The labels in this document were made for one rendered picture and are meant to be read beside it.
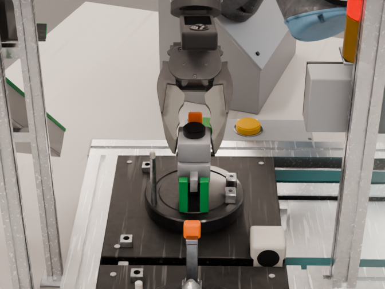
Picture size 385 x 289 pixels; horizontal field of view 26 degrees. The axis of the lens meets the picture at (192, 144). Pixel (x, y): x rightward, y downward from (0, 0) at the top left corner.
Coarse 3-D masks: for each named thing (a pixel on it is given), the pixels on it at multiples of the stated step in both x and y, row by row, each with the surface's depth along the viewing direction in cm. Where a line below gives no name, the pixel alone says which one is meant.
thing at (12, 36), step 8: (0, 0) 96; (8, 0) 98; (0, 8) 96; (8, 8) 99; (0, 16) 97; (8, 16) 99; (0, 24) 97; (8, 24) 99; (40, 24) 110; (0, 32) 97; (8, 32) 99; (16, 32) 102; (40, 32) 110; (8, 40) 100; (16, 40) 102; (40, 40) 110
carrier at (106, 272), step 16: (112, 272) 105; (128, 272) 106; (144, 272) 106; (160, 272) 106; (176, 272) 106; (208, 272) 106; (224, 272) 106; (240, 272) 106; (256, 272) 106; (272, 272) 106; (96, 288) 103; (112, 288) 103; (128, 288) 103; (144, 288) 103; (160, 288) 100; (176, 288) 100; (192, 288) 92; (208, 288) 100; (224, 288) 100; (240, 288) 103; (256, 288) 103; (272, 288) 103; (288, 288) 103
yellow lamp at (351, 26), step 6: (348, 18) 89; (348, 24) 89; (354, 24) 88; (348, 30) 90; (354, 30) 89; (348, 36) 90; (354, 36) 89; (348, 42) 90; (354, 42) 89; (348, 48) 90; (354, 48) 90; (342, 54) 92; (348, 54) 91; (354, 54) 90; (348, 60) 91
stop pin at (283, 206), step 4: (280, 204) 118; (284, 204) 118; (280, 208) 118; (284, 208) 118; (280, 212) 118; (284, 212) 118; (284, 216) 118; (284, 220) 119; (284, 224) 119; (284, 228) 120
